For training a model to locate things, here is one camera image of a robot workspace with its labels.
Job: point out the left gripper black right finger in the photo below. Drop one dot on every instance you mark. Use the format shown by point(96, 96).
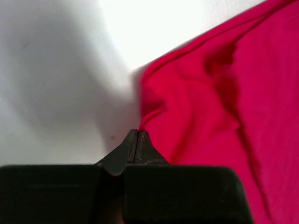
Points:
point(145, 152)

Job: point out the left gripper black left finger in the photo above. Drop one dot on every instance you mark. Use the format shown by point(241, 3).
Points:
point(115, 162)

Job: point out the red t shirt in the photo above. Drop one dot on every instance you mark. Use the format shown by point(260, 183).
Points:
point(231, 98)

